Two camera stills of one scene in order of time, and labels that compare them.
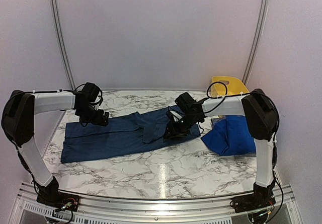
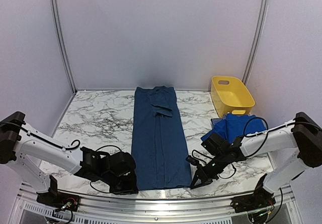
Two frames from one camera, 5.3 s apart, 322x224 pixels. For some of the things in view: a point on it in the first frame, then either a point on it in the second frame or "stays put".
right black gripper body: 182,129 → 217,168
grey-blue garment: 89,138 → 159,141
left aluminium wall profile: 61,32 stays put
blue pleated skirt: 231,136 stays put
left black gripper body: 88,115 → 118,185
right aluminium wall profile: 258,31 stays put
